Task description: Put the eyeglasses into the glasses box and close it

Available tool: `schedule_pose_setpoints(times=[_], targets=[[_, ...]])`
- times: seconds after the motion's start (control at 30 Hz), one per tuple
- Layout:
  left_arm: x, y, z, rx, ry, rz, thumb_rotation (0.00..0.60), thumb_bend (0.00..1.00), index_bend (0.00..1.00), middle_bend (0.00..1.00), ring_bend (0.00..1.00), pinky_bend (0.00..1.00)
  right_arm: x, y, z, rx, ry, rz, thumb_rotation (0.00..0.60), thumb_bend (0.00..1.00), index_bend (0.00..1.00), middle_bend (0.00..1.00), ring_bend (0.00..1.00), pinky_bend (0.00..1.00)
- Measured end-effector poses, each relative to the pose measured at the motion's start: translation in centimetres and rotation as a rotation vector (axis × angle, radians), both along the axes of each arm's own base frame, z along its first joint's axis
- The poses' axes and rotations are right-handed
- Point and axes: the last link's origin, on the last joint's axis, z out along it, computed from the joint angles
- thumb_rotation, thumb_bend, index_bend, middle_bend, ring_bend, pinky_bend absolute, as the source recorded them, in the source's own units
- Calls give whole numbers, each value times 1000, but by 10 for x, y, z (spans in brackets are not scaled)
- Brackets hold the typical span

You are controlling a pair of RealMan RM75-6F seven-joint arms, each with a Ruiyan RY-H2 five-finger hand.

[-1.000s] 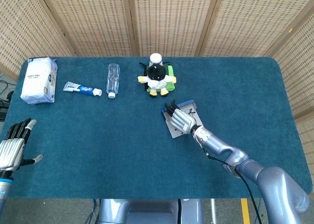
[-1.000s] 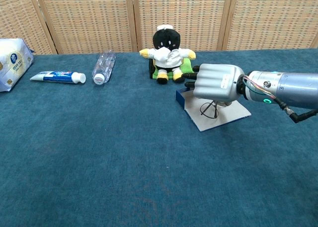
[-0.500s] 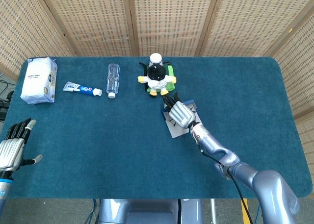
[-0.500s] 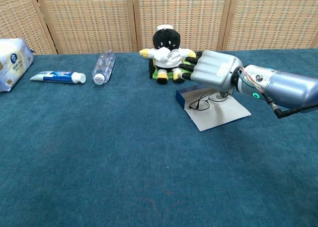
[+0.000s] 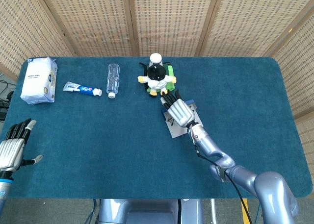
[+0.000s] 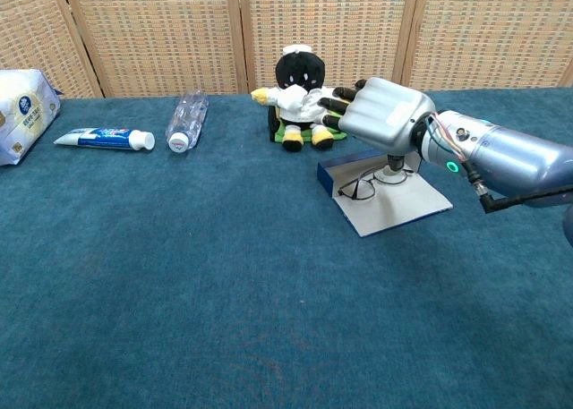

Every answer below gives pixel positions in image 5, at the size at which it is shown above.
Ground teal carpet table mat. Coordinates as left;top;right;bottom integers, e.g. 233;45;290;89
0;56;310;199

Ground black white plush penguin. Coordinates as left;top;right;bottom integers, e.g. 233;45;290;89
137;52;177;98

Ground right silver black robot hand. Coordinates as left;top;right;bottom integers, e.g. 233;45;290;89
160;89;197;128

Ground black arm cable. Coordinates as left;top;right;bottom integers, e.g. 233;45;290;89
196;149;253;224

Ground white tissue pack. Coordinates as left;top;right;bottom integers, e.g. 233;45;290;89
20;57;58;105

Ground blue and white box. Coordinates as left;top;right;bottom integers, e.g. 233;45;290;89
162;99;204;138

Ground clear plastic water bottle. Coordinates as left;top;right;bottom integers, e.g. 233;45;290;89
105;63;121;99

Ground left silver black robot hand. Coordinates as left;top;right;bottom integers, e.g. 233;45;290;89
0;118;44;173

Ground blue white toothpaste tube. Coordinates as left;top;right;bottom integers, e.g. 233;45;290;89
63;81;103;97

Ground grey-blue robot torso base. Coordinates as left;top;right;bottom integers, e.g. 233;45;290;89
98;199;204;224

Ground black floor cables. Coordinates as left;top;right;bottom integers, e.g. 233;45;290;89
0;79;15;121

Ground woven bamboo screen panel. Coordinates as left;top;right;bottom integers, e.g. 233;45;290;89
38;0;137;57
0;0;77;80
196;0;314;57
266;3;314;166
127;0;221;57

